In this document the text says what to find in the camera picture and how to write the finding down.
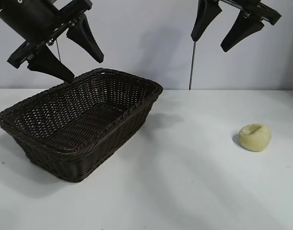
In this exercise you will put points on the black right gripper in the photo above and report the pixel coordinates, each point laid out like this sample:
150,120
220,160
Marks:
261,10

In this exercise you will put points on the dark brown woven basket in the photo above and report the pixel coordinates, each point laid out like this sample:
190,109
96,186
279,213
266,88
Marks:
84,124

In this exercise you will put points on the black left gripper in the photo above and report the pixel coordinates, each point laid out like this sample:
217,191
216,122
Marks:
26,16

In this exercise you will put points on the pale yellow egg yolk pastry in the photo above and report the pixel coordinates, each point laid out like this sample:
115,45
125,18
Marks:
255,139

